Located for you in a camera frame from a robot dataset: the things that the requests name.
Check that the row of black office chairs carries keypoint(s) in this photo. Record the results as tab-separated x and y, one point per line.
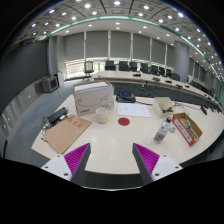
124	66

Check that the grey floor cabinet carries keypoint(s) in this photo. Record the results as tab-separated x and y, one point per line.
50	84

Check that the white mug with yellow tag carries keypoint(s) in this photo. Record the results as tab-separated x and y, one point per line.
101	116

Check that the clear plastic bottle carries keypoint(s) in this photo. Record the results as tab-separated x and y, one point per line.
162	132

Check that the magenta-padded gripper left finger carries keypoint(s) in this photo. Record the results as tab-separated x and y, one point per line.
77	156

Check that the white printer paper box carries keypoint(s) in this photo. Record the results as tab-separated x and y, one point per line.
91	98

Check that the brown paper envelope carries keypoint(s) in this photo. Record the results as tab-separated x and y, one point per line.
66	133

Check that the flat round red coaster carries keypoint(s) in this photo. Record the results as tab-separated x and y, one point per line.
123	121

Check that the group of ceiling lights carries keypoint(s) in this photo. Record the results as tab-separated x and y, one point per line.
116	23

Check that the black desk microphone console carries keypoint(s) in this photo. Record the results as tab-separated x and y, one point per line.
126	97

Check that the black marker pen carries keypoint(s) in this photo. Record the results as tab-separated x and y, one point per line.
168	109

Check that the small white open box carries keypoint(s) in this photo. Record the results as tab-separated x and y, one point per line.
160	106

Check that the white printed paper sheet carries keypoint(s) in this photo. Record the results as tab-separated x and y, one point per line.
133	110

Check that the row of black table microphones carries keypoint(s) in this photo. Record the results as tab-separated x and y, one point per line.
156	79

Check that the single black office chair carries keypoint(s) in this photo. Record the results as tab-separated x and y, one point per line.
88	67

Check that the orange open cardboard box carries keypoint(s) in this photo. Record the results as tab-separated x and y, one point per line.
185	131

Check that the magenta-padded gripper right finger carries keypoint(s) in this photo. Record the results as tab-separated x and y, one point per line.
146	158

